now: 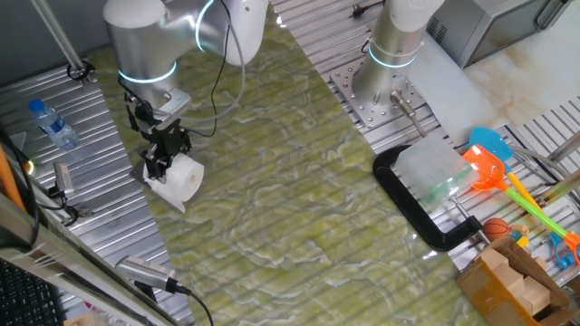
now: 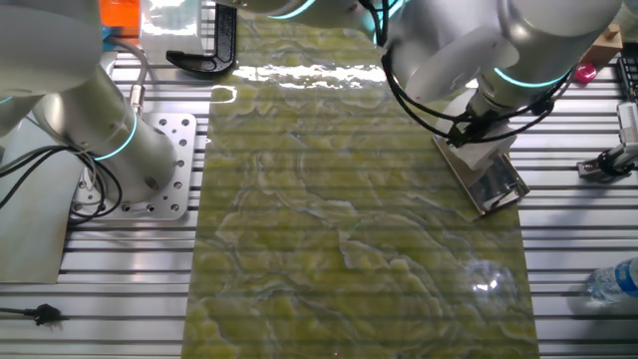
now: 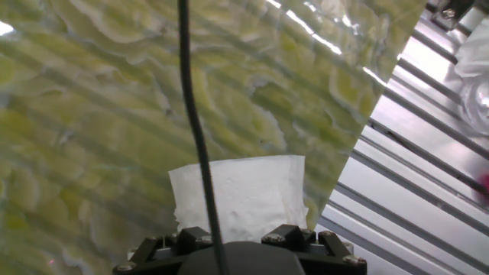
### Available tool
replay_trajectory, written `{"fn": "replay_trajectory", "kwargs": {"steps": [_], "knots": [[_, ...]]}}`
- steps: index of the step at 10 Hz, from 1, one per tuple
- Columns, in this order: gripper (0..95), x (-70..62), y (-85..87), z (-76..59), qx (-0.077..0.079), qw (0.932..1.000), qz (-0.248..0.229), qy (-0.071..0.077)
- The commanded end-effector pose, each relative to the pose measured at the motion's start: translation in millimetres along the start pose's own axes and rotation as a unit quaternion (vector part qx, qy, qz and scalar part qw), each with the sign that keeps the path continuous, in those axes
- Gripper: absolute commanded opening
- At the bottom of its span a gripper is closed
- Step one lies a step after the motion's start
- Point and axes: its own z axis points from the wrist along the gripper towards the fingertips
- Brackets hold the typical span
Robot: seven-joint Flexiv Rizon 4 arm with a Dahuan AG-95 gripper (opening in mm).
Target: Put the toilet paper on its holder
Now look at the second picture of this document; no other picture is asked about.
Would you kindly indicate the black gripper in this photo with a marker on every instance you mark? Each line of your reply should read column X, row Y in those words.
column 476, row 124

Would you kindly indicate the white toilet paper roll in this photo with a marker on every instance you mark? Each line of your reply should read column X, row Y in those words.
column 483, row 152

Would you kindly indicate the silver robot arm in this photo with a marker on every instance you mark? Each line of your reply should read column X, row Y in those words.
column 65, row 50

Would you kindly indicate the pink round toy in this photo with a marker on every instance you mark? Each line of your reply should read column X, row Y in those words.
column 585, row 73

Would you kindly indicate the wooden block toy with peg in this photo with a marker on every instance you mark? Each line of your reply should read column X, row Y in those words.
column 605, row 47

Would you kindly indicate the green marble pattern mat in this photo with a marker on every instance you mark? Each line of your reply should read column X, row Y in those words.
column 324, row 224

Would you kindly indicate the black keyboard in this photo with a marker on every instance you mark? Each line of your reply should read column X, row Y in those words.
column 629, row 77

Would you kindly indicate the clear water bottle blue cap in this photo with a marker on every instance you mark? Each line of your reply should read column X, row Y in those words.
column 615, row 281

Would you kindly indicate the black C-clamp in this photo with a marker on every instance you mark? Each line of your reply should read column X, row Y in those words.
column 219, row 50

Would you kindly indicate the translucent plastic box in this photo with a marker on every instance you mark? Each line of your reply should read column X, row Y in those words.
column 169, row 27

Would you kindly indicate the black power plug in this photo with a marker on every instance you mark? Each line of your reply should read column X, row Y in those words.
column 47, row 315

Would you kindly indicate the silver grille camera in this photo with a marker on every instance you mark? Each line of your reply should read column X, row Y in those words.
column 629, row 124

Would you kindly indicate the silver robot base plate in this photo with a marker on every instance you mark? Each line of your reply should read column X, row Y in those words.
column 169, row 149

